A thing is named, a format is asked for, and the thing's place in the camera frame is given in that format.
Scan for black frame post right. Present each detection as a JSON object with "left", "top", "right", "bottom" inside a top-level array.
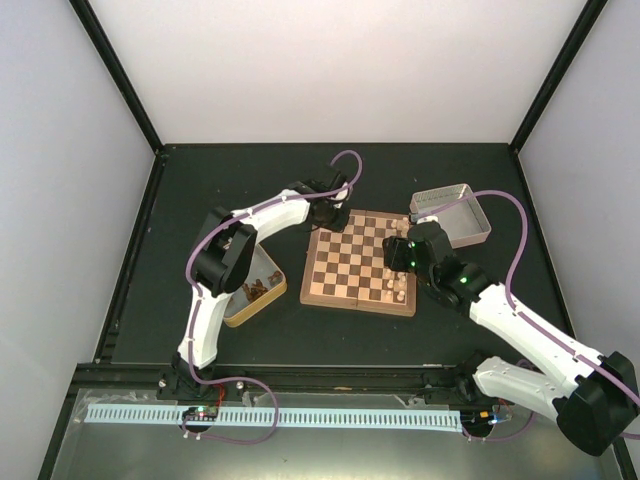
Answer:
[{"left": 509, "top": 0, "right": 608, "bottom": 154}]

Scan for black frame post left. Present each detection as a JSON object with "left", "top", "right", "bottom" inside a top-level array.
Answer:
[{"left": 69, "top": 0, "right": 163, "bottom": 153}]

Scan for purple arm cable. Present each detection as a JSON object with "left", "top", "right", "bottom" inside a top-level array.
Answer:
[
  {"left": 179, "top": 150, "right": 364, "bottom": 445},
  {"left": 414, "top": 189, "right": 640, "bottom": 444}
]

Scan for wooden folding chess board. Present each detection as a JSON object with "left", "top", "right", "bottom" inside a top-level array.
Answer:
[{"left": 300, "top": 210, "right": 417, "bottom": 317}]

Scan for controller board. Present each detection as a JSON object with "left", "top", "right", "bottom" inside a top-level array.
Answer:
[
  {"left": 460, "top": 406, "right": 514, "bottom": 428},
  {"left": 182, "top": 406, "right": 218, "bottom": 422}
]

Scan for yellow bear tin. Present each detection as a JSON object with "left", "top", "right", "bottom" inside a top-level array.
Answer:
[{"left": 223, "top": 245, "right": 287, "bottom": 328}]

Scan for left controller board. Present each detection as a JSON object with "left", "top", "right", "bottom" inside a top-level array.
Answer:
[{"left": 182, "top": 406, "right": 218, "bottom": 422}]

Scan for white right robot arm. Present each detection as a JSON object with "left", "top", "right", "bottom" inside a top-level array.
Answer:
[{"left": 383, "top": 221, "right": 639, "bottom": 456}]

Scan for dark pieces in tin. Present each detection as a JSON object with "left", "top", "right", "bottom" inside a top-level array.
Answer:
[{"left": 242, "top": 270, "right": 283, "bottom": 303}]

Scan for white slotted cable duct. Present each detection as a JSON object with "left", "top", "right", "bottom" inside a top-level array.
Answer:
[{"left": 84, "top": 404, "right": 462, "bottom": 433}]

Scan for pink metal tin tray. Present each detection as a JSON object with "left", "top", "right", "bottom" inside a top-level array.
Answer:
[{"left": 409, "top": 183, "right": 492, "bottom": 249}]

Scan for black mounting rail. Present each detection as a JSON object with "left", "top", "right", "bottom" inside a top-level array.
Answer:
[{"left": 69, "top": 364, "right": 493, "bottom": 405}]

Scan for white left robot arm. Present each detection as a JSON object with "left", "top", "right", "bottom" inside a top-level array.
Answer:
[{"left": 173, "top": 168, "right": 358, "bottom": 399}]

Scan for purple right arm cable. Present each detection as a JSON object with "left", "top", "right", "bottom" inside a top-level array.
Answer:
[{"left": 414, "top": 189, "right": 640, "bottom": 444}]

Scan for right controller board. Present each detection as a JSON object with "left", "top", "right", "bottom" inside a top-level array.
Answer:
[{"left": 460, "top": 406, "right": 514, "bottom": 428}]

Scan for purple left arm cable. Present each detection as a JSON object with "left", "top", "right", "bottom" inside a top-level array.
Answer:
[{"left": 179, "top": 150, "right": 364, "bottom": 445}]

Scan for black frame post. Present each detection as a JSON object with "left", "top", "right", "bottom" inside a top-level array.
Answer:
[
  {"left": 509, "top": 0, "right": 608, "bottom": 154},
  {"left": 69, "top": 0, "right": 163, "bottom": 153}
]

